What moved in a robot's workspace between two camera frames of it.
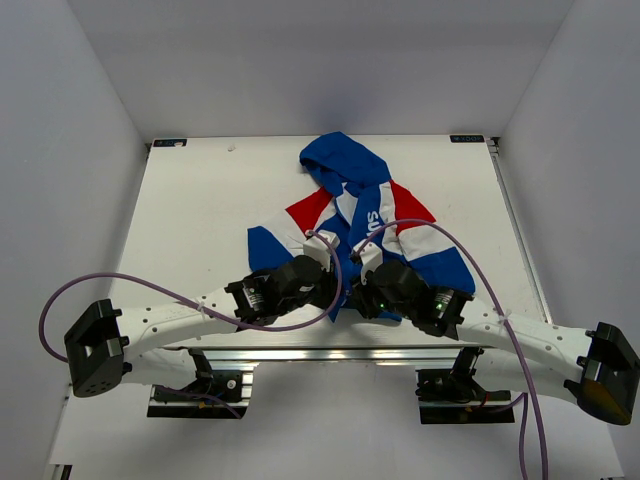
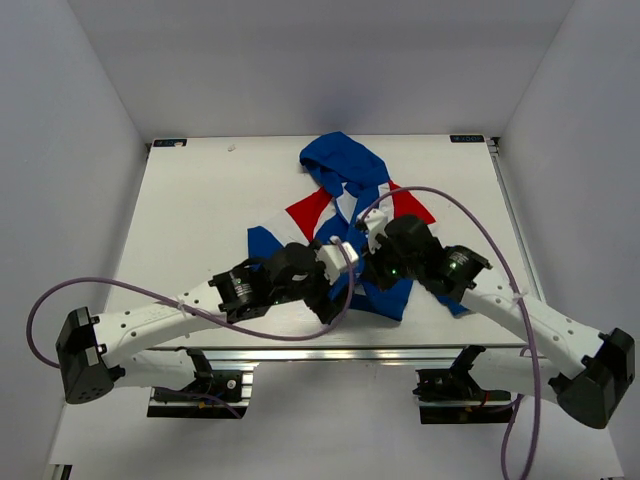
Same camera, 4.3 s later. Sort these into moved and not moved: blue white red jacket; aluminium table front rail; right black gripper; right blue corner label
Moved: right black gripper
Not moved: blue white red jacket; aluminium table front rail; right blue corner label
